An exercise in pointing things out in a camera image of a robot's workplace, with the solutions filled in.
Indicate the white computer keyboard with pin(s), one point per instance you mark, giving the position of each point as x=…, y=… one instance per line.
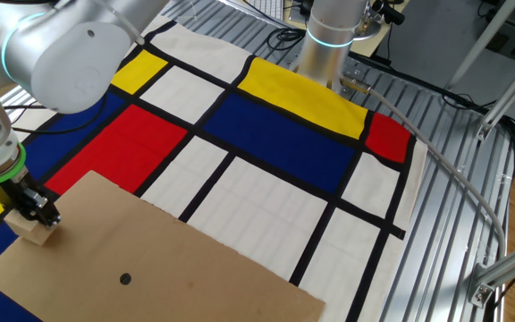
x=271, y=8

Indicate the white slanted pole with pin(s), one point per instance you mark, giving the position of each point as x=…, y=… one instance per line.
x=481, y=44

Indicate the light wooden cube block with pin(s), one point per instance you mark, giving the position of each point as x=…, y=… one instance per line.
x=27, y=229

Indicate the colour block patterned cloth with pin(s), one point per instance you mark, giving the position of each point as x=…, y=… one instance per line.
x=275, y=138

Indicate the aluminium profile strut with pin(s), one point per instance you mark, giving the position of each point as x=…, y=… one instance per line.
x=508, y=268
x=512, y=94

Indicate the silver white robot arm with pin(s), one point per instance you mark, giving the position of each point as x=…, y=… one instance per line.
x=70, y=58

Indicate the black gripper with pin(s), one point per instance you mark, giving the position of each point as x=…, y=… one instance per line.
x=5, y=190

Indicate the brown cardboard sheet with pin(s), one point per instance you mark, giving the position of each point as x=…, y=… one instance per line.
x=150, y=250

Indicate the black webcam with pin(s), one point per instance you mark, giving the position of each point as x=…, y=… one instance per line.
x=389, y=11

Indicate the black round dot marker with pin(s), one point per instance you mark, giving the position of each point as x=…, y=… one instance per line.
x=125, y=279

